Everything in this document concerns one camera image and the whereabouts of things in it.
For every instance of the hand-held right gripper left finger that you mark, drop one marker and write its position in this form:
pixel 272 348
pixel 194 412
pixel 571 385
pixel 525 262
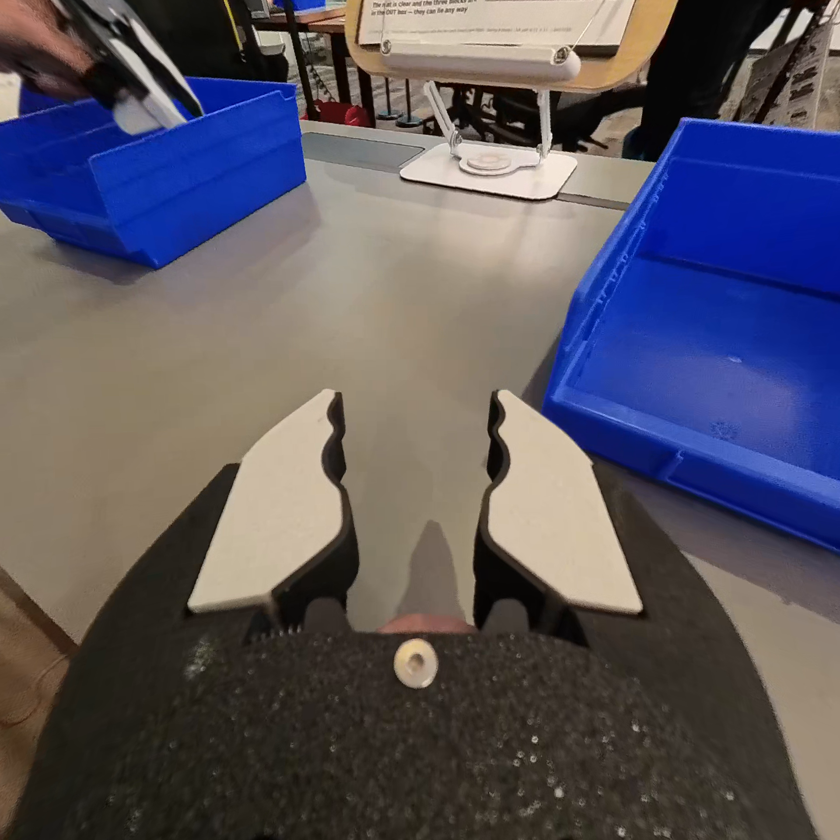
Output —
pixel 275 518

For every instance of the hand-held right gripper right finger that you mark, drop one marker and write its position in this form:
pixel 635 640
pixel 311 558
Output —
pixel 558 518

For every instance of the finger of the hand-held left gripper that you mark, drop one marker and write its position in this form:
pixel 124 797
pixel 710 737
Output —
pixel 154 72
pixel 141 118

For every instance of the blue plastic bin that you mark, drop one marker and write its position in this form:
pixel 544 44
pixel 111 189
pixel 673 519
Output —
pixel 164 184
pixel 298 5
pixel 709 341

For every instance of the wooden side table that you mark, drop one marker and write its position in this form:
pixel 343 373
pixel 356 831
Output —
pixel 328 19

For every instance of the red bag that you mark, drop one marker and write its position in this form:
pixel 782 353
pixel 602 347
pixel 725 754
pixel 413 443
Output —
pixel 341 115

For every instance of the white document stand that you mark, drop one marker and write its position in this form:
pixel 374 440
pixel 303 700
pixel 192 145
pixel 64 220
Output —
pixel 512 177

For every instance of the dark teal bag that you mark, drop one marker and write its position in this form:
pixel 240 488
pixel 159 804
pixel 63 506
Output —
pixel 636 148

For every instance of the wooden clipboard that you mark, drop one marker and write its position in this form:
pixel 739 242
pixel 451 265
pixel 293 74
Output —
pixel 646 59

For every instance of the dark cloth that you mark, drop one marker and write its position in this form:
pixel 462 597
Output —
pixel 702 65

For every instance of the grey printed banner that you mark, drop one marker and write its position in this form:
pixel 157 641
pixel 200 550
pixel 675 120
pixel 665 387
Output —
pixel 787 72

